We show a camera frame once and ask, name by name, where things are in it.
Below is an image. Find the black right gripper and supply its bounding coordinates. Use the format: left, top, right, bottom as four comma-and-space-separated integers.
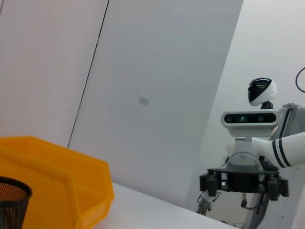
199, 168, 290, 201

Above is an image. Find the black mesh pen holder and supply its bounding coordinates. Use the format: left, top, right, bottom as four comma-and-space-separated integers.
0, 176, 33, 229

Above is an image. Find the grey robot torso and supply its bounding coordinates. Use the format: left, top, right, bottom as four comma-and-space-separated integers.
243, 103, 305, 229

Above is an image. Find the white background humanoid robot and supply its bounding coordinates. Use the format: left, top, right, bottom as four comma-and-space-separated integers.
196, 77, 278, 215

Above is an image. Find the yellow plastic bin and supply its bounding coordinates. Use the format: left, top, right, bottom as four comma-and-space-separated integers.
0, 135, 115, 229

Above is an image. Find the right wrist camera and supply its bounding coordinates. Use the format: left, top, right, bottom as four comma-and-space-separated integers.
225, 152, 264, 171

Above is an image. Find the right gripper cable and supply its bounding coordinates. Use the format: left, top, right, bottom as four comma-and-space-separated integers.
240, 190, 270, 211

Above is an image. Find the white robot head camera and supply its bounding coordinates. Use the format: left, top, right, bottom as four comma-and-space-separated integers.
221, 110, 280, 144

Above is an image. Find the blue cable loop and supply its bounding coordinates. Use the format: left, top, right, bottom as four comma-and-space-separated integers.
296, 67, 305, 94

